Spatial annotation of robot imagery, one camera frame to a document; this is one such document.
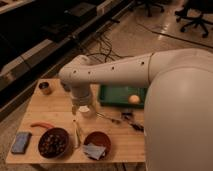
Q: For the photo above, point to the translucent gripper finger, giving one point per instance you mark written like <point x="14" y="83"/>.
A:
<point x="92" y="108"/>
<point x="74" y="109"/>

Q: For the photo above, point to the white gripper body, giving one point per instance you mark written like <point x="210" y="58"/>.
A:
<point x="81" y="95"/>

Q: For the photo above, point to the yellow banana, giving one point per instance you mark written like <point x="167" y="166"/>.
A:
<point x="77" y="134"/>

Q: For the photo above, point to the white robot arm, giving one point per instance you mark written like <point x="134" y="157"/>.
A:
<point x="178" y="111"/>

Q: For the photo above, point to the white paper cup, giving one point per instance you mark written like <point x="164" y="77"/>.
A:
<point x="85" y="111"/>

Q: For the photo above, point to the metal whisk utensil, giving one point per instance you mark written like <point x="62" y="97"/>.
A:
<point x="109" y="118"/>

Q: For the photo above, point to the green plastic tray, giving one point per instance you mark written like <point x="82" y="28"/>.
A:
<point x="118" y="96"/>

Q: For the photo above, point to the brown bowl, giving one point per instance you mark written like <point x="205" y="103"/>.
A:
<point x="99" y="139"/>

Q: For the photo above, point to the small dark clip object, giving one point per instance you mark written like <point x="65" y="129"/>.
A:
<point x="127" y="115"/>

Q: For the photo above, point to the dark bowl with contents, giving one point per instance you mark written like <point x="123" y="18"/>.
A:
<point x="53" y="143"/>

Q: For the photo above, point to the yellow round fruit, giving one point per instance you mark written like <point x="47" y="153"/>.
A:
<point x="134" y="99"/>

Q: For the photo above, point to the grey folded cloth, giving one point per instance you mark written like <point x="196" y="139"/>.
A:
<point x="94" y="151"/>

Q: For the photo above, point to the black marker pen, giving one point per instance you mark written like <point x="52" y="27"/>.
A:
<point x="138" y="127"/>

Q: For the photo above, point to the blue sponge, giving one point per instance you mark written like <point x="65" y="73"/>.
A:
<point x="21" y="142"/>

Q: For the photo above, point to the black office chair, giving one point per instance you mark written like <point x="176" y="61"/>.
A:
<point x="203" y="6"/>

